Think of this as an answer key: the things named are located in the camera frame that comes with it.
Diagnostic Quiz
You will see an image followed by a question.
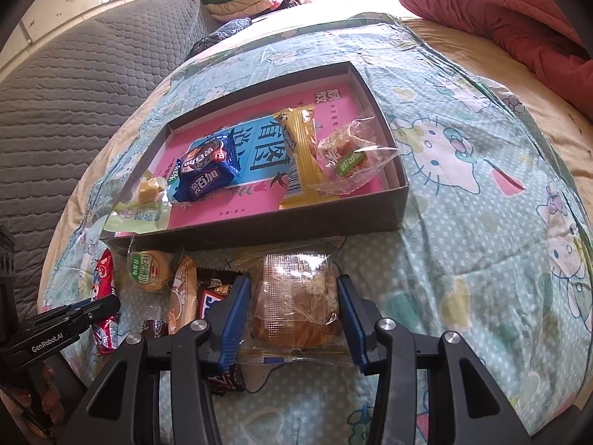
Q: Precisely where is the blue oreo cookie pack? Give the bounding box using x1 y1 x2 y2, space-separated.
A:
169 131 241 203

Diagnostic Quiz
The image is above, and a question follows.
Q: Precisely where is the small beige snack pack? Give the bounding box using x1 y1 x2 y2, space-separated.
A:
168 256 198 334

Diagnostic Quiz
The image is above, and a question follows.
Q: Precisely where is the clear pack brown bread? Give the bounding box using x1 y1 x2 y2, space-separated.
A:
234 238 350 366

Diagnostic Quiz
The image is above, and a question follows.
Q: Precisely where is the beige bed sheet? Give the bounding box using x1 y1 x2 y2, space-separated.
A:
36 0 593 409

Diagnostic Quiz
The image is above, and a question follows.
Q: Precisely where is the brown snickers bar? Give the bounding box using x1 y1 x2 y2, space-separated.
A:
196 267 245 397

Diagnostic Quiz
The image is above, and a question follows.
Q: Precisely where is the red quilted comforter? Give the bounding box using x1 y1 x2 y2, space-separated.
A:
399 0 592 118

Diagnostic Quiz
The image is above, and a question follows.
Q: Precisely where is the clear pack red pastry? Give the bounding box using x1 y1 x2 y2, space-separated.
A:
309 116 398 196

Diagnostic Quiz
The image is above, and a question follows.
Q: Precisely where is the hello kitty patterned blanket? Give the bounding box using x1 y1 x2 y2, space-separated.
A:
41 11 593 445

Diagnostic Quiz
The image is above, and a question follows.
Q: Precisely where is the round cake green label pack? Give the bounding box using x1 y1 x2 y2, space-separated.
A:
127 250 174 292

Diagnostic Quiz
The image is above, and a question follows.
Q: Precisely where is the dark cardboard box tray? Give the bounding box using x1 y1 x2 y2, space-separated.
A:
100 61 408 250

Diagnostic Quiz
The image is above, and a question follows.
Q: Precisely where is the red candy wrapper pack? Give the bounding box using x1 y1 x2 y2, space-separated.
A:
90 247 121 356

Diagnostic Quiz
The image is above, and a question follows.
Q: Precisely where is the dark blue patterned cloth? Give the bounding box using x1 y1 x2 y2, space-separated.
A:
186 17 252 59

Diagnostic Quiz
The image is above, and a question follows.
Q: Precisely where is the yellow wafer bar pack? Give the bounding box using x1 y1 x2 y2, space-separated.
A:
272 105 337 209

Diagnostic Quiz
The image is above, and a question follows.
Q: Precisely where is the green yellow cake snack pack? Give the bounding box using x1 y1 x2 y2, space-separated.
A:
103 171 172 235

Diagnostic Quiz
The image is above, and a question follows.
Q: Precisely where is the grey quilted headboard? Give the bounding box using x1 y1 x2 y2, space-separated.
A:
1 0 217 319

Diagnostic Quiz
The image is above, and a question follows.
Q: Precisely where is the small dark chocolate candy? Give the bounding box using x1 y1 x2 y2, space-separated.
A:
140 319 169 340

